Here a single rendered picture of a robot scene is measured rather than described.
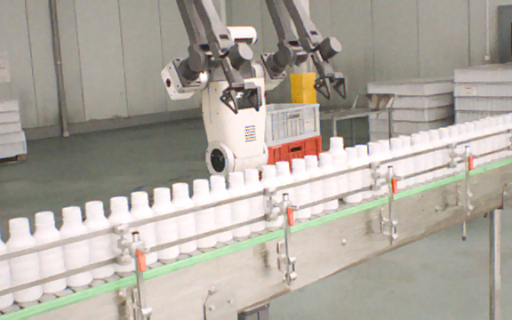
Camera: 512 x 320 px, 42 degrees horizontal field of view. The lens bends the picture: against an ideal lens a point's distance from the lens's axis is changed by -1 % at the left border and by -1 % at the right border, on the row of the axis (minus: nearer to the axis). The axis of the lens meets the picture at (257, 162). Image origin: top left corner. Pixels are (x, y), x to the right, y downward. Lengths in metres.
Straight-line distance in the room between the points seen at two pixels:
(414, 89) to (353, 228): 7.06
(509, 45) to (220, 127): 10.34
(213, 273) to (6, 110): 9.75
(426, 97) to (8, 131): 6.47
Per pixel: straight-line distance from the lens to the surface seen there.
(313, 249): 1.88
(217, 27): 2.35
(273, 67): 2.76
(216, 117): 2.58
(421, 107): 8.96
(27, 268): 1.40
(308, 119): 4.52
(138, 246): 1.42
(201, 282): 1.62
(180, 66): 2.48
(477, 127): 2.66
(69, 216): 1.44
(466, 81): 8.48
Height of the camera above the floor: 1.46
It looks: 9 degrees down
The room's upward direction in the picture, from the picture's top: 3 degrees counter-clockwise
